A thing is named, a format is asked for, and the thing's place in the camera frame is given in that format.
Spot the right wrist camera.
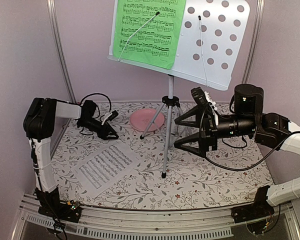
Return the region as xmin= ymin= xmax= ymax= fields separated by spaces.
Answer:
xmin=191 ymin=87 xmax=219 ymax=126

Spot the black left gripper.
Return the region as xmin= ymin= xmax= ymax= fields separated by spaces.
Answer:
xmin=79 ymin=117 xmax=117 ymax=140

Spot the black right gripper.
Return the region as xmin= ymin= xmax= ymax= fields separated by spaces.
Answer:
xmin=173 ymin=104 xmax=257 ymax=158

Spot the pink plastic plate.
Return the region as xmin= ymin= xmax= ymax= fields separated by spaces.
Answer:
xmin=129 ymin=108 xmax=165 ymax=132

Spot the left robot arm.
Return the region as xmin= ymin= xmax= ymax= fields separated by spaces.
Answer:
xmin=23 ymin=97 xmax=119 ymax=217

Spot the aluminium frame post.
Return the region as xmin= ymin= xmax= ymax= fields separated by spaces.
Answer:
xmin=46 ymin=0 xmax=77 ymax=103
xmin=241 ymin=0 xmax=265 ymax=84

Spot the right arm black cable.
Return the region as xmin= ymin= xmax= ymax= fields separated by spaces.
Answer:
xmin=199 ymin=102 xmax=300 ymax=172

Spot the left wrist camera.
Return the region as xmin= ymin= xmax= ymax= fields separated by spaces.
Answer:
xmin=101 ymin=110 xmax=119 ymax=125

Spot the white sheet music paper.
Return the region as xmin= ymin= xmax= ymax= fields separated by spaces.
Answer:
xmin=73 ymin=140 xmax=141 ymax=198

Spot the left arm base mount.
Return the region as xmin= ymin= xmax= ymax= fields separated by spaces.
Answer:
xmin=38 ymin=200 xmax=82 ymax=223

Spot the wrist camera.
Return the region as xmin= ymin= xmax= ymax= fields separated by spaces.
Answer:
xmin=101 ymin=110 xmax=119 ymax=125
xmin=191 ymin=87 xmax=219 ymax=126

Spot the green sheet music paper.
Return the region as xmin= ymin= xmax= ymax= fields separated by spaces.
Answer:
xmin=112 ymin=0 xmax=186 ymax=70

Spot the left aluminium frame post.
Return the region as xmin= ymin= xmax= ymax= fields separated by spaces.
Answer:
xmin=46 ymin=0 xmax=77 ymax=103

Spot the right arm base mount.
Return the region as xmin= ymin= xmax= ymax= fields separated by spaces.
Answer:
xmin=231 ymin=185 xmax=275 ymax=235

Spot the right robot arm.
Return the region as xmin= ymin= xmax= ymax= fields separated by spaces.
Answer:
xmin=174 ymin=83 xmax=300 ymax=164

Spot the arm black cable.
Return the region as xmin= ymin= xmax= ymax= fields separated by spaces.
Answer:
xmin=199 ymin=102 xmax=300 ymax=172
xmin=79 ymin=92 xmax=113 ymax=118

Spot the grey perforated music stand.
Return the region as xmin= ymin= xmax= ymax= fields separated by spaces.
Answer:
xmin=106 ymin=0 xmax=252 ymax=179

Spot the white metronome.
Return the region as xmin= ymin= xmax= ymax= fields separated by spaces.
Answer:
xmin=171 ymin=107 xmax=186 ymax=141

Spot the front aluminium rail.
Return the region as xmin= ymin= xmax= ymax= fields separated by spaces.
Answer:
xmin=11 ymin=194 xmax=300 ymax=240

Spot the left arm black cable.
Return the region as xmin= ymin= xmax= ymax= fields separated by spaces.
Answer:
xmin=79 ymin=92 xmax=113 ymax=118

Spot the right aluminium frame post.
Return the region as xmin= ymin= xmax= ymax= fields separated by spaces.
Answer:
xmin=241 ymin=0 xmax=265 ymax=84

